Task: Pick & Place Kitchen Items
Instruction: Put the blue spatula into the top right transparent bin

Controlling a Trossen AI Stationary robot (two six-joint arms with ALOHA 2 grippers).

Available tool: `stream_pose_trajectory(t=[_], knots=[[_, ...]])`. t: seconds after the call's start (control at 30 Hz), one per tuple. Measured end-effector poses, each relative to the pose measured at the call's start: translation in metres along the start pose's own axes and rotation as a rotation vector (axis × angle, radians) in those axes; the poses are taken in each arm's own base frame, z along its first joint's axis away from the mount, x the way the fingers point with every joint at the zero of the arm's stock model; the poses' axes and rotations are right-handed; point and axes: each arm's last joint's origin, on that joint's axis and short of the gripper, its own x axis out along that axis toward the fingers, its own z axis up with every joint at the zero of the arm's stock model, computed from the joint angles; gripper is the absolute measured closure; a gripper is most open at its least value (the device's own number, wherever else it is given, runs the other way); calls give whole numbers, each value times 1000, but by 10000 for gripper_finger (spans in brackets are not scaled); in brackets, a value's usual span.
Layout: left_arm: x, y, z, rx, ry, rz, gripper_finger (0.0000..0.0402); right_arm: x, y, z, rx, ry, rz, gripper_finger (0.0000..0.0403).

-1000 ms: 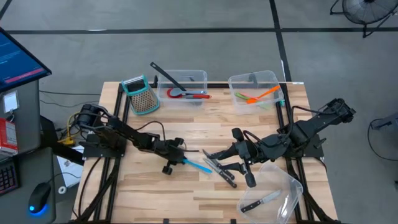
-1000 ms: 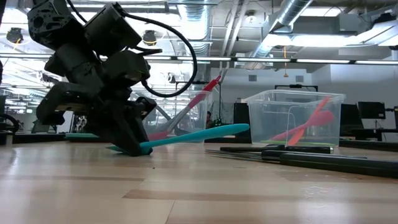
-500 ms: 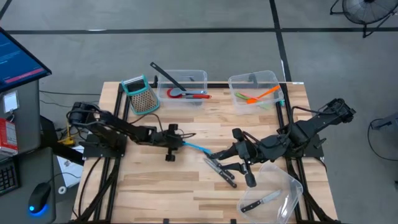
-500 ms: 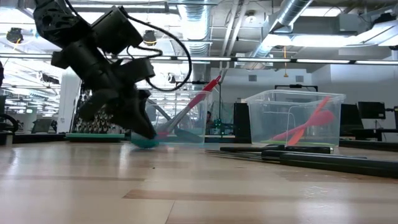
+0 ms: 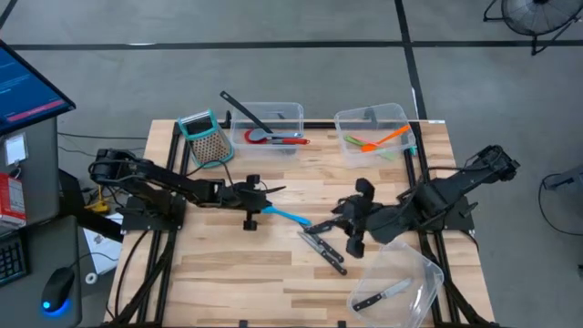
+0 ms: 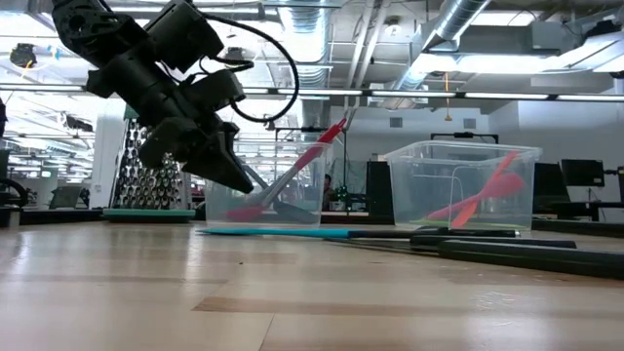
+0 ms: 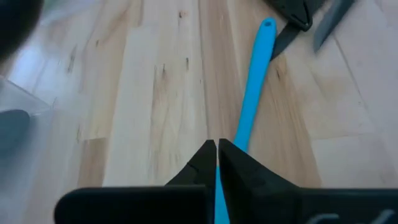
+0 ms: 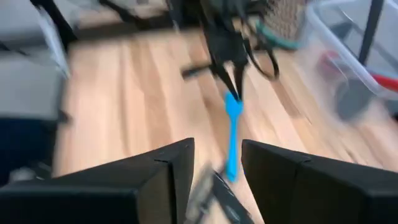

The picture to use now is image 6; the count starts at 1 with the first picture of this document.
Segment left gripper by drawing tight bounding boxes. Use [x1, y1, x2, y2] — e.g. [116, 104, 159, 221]
[86, 46, 254, 194]

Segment clear plastic bin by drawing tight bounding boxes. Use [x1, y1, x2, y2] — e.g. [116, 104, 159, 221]
[204, 139, 329, 229]
[383, 139, 544, 232]

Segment large black spoon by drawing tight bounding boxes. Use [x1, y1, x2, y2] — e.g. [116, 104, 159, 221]
[241, 163, 321, 225]

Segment red spoon with steel shaft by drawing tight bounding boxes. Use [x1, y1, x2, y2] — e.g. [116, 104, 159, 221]
[223, 116, 349, 223]

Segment orange silicone spatula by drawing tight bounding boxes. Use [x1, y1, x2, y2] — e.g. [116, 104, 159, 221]
[448, 149, 520, 229]

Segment black-handled steel knife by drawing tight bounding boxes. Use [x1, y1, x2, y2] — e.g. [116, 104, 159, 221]
[348, 224, 519, 240]
[370, 241, 624, 282]
[326, 235, 577, 251]

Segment black background gantry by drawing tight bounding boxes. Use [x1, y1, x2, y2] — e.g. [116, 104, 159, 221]
[274, 125, 348, 143]
[430, 131, 499, 146]

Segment teal metal box grater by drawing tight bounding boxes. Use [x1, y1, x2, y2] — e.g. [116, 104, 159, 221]
[102, 104, 197, 224]

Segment person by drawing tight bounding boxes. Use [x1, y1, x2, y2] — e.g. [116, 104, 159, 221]
[320, 173, 338, 212]

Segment black rectangular panel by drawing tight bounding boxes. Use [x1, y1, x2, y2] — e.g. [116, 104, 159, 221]
[365, 160, 397, 226]

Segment long ceiling light strip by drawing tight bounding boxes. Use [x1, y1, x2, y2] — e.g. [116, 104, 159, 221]
[0, 83, 624, 102]

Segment dark background chair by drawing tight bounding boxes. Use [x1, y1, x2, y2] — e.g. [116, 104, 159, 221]
[532, 162, 566, 218]

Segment black background monitor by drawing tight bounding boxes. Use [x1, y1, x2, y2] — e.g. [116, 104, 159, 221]
[560, 158, 606, 189]

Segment dark background desk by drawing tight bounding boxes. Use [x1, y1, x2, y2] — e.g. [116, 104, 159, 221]
[533, 199, 624, 223]

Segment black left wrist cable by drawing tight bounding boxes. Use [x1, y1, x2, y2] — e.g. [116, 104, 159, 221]
[199, 12, 301, 124]

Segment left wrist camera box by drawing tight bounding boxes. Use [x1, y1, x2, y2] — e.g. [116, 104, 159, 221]
[144, 0, 226, 75]

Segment silver spiral duct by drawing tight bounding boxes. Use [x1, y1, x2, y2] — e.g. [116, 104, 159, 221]
[379, 0, 491, 111]
[280, 0, 332, 131]

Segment black aluminium frame rails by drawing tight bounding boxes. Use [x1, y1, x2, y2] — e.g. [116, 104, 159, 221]
[19, 207, 396, 227]
[530, 217, 624, 234]

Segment black reel with yellow cable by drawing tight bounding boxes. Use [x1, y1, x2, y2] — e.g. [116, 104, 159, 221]
[8, 42, 39, 69]

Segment yellow hanging cord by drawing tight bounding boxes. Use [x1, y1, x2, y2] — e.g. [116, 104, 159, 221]
[442, 71, 453, 123]

